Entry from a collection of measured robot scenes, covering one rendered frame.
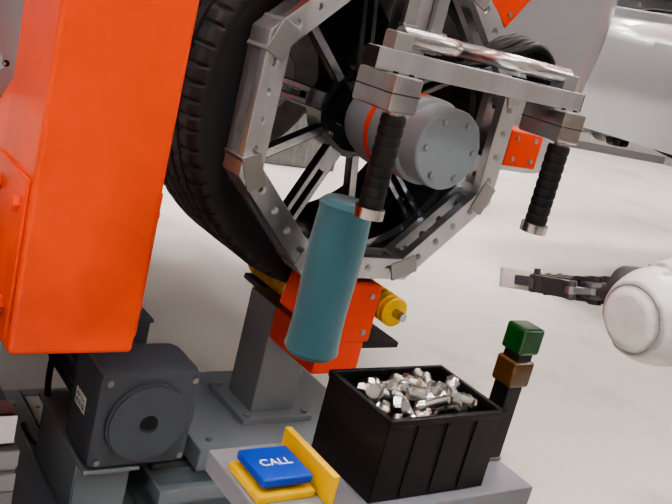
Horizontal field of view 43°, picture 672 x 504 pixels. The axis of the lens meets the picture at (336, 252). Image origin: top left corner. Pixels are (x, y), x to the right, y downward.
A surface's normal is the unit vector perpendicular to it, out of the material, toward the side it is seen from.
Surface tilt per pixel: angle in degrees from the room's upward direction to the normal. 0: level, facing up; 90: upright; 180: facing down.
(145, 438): 90
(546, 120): 90
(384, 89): 90
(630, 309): 98
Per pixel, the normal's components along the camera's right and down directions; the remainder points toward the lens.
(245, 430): 0.24, -0.94
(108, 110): 0.53, 0.35
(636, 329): -0.85, 0.06
